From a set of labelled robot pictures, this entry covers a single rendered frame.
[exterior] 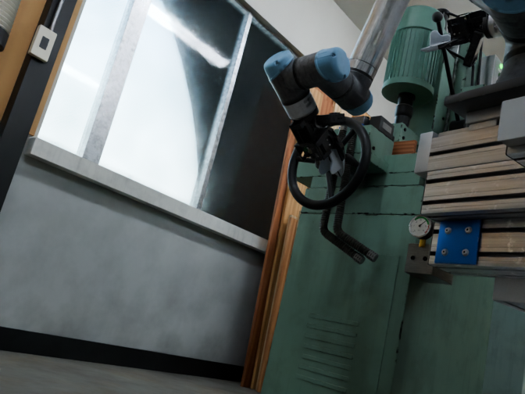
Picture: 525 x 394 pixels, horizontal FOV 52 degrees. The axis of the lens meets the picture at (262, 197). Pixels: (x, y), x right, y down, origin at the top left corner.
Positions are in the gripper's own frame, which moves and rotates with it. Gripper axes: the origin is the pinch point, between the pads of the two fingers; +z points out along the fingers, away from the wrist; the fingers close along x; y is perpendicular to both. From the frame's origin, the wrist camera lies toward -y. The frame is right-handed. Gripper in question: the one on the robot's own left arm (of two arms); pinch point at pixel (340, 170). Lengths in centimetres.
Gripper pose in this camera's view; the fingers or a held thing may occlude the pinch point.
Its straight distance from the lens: 143.8
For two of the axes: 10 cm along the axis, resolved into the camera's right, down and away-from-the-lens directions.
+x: 7.1, -0.1, -7.1
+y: -5.3, 6.5, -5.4
